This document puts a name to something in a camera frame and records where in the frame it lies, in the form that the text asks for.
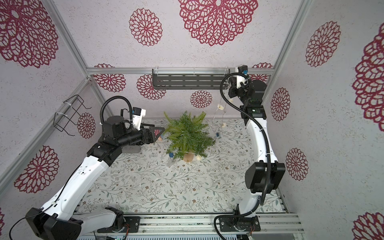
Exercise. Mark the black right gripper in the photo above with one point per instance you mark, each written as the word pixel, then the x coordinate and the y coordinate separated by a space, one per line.
pixel 232 91

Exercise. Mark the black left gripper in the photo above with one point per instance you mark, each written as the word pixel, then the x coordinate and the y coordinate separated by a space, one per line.
pixel 147 139

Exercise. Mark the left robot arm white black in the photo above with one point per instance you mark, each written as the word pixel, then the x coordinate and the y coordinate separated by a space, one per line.
pixel 55 220

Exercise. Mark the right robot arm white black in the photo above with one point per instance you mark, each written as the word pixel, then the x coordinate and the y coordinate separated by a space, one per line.
pixel 265 174

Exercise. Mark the small green christmas tree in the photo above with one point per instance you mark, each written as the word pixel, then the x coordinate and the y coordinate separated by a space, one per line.
pixel 188 135

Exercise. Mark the grey fabric glasses case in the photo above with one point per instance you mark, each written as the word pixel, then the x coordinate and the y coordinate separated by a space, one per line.
pixel 131 149

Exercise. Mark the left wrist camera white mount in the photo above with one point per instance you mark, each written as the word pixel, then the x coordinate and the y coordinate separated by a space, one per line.
pixel 138 115

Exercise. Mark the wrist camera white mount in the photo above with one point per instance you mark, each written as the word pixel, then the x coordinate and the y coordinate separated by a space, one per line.
pixel 138 115
pixel 241 76

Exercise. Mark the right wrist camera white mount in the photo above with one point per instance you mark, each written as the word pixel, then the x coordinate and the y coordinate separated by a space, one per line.
pixel 241 76

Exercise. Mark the grey slotted wall shelf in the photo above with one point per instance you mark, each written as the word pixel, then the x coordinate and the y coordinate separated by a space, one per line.
pixel 190 81

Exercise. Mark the black wire wall basket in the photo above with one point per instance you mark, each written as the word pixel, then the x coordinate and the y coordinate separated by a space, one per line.
pixel 65 117

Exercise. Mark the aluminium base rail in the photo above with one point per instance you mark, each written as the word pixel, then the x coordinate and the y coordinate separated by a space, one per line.
pixel 276 226

